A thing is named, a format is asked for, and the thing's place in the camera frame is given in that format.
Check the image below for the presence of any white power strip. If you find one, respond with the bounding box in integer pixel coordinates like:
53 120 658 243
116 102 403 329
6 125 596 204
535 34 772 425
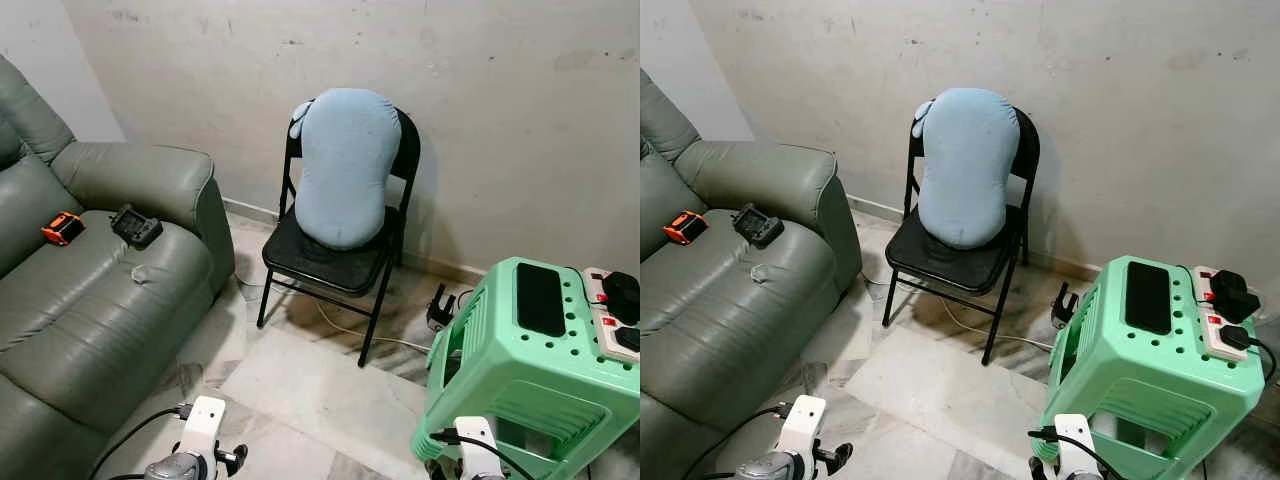
1193 265 1251 362
582 266 641 363

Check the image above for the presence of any large black power adapter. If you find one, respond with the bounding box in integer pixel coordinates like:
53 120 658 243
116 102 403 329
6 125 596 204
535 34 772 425
1210 270 1263 324
601 271 641 326

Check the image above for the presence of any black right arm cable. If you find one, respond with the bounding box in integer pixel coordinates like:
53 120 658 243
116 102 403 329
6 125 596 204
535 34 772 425
1028 426 1141 480
430 427 541 480

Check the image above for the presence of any black charger with prongs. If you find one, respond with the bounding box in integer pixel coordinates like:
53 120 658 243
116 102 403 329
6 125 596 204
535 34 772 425
1050 282 1082 330
425 284 463 332

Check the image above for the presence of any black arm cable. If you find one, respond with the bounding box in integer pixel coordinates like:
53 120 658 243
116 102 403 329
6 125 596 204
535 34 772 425
88 404 194 480
683 402 793 480
430 427 541 480
1028 426 1141 480

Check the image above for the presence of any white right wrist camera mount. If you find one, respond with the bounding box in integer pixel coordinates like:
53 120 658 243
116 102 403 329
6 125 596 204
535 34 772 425
455 416 503 480
1054 414 1099 480

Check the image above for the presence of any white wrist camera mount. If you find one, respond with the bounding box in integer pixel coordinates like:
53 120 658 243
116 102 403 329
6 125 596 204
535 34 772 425
455 416 503 480
1054 414 1099 480
180 396 228 463
780 395 828 459

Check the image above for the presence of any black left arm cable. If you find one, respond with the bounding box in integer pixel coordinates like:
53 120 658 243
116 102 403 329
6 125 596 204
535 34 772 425
88 404 194 480
683 402 793 480

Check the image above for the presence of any green plastic stool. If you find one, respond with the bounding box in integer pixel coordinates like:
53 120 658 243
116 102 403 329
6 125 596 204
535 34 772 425
1030 255 1273 480
412 257 641 480

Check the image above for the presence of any black folding chair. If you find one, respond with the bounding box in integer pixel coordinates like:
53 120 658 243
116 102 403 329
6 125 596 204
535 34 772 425
882 107 1041 366
257 107 422 368

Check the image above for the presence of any black battery charger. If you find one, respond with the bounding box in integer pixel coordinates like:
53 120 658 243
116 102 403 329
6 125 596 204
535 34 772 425
732 203 786 249
110 204 164 251

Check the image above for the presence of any thin white cable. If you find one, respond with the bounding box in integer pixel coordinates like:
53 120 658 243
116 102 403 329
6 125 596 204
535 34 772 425
862 280 1057 351

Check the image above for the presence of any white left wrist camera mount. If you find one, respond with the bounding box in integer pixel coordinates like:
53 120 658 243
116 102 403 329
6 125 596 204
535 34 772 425
180 396 228 463
780 395 828 459

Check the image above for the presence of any flat black power bank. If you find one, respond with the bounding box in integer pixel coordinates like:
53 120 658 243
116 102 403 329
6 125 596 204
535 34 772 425
516 262 568 338
1125 261 1175 336

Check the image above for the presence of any orange and black device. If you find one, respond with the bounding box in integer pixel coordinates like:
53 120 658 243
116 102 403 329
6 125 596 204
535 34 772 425
41 212 85 247
664 211 710 246

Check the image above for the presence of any light blue pillow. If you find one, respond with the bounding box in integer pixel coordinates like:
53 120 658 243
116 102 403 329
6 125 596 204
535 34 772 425
911 87 1021 250
289 88 403 251

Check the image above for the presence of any grey-green leather sofa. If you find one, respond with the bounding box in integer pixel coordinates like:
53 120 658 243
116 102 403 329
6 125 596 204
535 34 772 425
640 70 864 480
0 55 237 480

